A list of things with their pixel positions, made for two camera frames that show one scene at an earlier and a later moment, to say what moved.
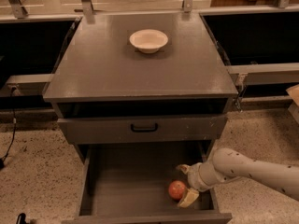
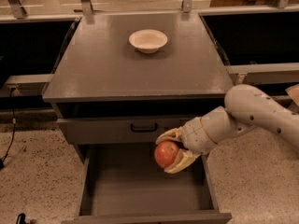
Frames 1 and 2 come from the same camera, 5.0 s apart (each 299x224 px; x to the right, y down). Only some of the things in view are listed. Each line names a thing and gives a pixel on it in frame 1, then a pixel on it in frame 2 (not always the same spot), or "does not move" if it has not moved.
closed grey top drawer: (120, 130) does not move
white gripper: (193, 176) -> (193, 133)
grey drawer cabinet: (135, 118) does not move
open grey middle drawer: (129, 184) does not move
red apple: (176, 189) -> (165, 153)
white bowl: (149, 41) does not move
